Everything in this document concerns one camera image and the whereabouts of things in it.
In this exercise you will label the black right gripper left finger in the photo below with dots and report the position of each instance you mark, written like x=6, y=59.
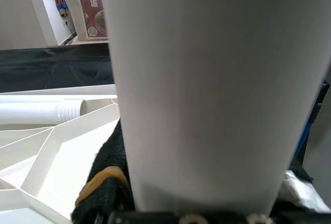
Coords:
x=113, y=156

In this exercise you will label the red printed box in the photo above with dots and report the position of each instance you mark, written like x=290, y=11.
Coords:
x=90, y=6

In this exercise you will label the white plastic table leg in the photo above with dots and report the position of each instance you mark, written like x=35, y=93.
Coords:
x=207, y=79
x=31, y=112

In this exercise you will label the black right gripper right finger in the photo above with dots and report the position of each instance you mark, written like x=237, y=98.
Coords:
x=301, y=173

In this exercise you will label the white cabinet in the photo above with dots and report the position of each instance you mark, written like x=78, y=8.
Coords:
x=55, y=22

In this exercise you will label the tan rubber band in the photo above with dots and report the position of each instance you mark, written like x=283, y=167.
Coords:
x=111, y=171

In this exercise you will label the white plastic table top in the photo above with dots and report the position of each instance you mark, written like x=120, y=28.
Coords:
x=51, y=172

